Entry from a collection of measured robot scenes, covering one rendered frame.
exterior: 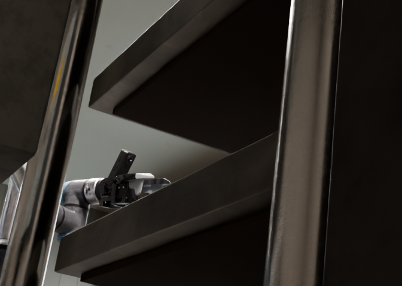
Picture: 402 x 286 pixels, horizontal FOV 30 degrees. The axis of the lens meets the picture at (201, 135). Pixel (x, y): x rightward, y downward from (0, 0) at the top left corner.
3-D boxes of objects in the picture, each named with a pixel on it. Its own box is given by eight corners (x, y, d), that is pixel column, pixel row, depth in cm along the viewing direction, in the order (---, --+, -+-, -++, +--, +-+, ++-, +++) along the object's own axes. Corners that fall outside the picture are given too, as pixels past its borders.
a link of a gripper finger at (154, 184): (172, 201, 209) (142, 201, 212) (174, 180, 211) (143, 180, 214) (168, 198, 206) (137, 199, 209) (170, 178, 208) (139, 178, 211)
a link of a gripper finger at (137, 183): (153, 194, 201) (134, 198, 208) (155, 172, 203) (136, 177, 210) (143, 192, 199) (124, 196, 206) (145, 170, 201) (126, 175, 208)
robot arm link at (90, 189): (103, 181, 223) (84, 175, 217) (114, 180, 220) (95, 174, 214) (100, 206, 221) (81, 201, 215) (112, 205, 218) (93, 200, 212)
